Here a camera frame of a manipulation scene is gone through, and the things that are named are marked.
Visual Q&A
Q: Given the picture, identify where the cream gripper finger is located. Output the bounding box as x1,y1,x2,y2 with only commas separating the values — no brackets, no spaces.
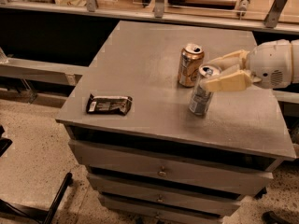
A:
200,70,251,92
208,49,249,70

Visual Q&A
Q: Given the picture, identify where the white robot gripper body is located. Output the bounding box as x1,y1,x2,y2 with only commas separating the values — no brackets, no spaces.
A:
246,39,299,89

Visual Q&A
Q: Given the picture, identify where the silver blue redbull can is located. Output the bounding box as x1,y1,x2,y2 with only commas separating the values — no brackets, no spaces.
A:
189,64,221,116

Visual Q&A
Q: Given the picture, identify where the gold soda can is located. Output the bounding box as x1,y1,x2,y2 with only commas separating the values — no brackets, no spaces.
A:
178,43,205,87

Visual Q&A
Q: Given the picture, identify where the dark rxbar chocolate wrapper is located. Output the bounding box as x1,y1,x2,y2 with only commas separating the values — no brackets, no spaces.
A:
86,94,133,116

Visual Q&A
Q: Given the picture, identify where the top grey drawer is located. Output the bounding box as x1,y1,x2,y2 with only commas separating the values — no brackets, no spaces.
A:
69,140,273,195

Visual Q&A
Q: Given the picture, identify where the grey drawer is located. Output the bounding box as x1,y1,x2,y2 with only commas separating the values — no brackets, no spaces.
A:
99,195,223,224
69,140,273,195
87,174,240,216

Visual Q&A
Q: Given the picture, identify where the grey drawer cabinet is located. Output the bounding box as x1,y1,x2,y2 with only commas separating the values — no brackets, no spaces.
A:
57,21,295,219

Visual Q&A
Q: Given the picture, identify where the black object floor corner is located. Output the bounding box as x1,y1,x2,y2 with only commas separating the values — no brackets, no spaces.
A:
262,211,291,224

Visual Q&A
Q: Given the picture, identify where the middle grey drawer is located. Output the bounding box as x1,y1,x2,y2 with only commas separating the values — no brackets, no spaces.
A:
87,174,240,216

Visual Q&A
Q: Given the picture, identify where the bottom grey drawer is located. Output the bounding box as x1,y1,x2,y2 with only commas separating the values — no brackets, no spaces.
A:
99,195,223,224

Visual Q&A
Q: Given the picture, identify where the grey metal side beam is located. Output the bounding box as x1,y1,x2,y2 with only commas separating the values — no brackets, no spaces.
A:
0,58,88,86

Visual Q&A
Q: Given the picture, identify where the black chair leg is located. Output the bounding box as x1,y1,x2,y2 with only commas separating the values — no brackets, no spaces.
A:
0,171,74,224

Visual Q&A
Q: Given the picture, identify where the long metal shelf rail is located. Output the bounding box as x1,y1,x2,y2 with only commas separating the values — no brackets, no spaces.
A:
0,2,299,35

